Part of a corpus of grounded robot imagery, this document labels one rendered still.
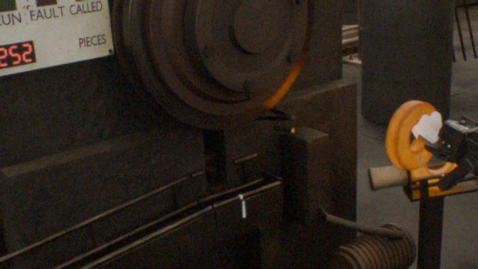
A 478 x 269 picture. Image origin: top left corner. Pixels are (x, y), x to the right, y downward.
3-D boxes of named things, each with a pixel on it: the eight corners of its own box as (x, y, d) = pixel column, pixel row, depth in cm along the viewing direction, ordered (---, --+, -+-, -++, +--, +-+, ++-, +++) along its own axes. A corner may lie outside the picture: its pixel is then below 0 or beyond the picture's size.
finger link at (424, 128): (415, 104, 144) (448, 123, 137) (409, 127, 147) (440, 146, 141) (407, 107, 142) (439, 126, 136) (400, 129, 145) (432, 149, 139)
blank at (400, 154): (383, 112, 141) (395, 115, 138) (427, 92, 149) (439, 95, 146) (387, 176, 146) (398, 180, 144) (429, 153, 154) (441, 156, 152)
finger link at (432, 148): (427, 129, 143) (459, 149, 137) (425, 136, 144) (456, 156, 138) (414, 134, 140) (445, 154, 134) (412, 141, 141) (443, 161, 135)
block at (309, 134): (281, 216, 171) (278, 130, 163) (304, 207, 175) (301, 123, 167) (309, 230, 162) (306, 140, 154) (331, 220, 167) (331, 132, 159)
